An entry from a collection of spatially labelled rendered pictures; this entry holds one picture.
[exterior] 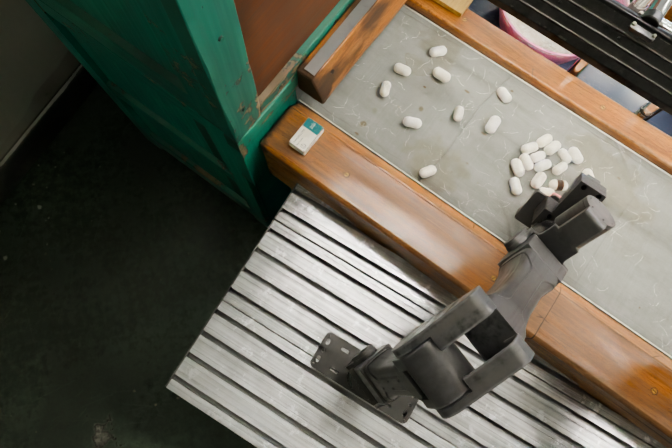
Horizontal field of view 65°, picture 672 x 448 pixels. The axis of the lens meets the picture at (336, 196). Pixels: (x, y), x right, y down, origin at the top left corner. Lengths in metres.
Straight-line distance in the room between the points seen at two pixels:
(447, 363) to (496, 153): 0.53
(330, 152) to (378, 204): 0.13
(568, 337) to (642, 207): 0.29
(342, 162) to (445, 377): 0.48
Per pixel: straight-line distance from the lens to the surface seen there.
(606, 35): 0.79
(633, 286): 1.09
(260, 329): 1.00
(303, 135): 0.95
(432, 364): 0.60
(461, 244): 0.95
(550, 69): 1.12
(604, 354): 1.02
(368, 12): 0.98
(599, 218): 0.82
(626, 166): 1.14
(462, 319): 0.59
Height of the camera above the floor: 1.67
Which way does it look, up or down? 75 degrees down
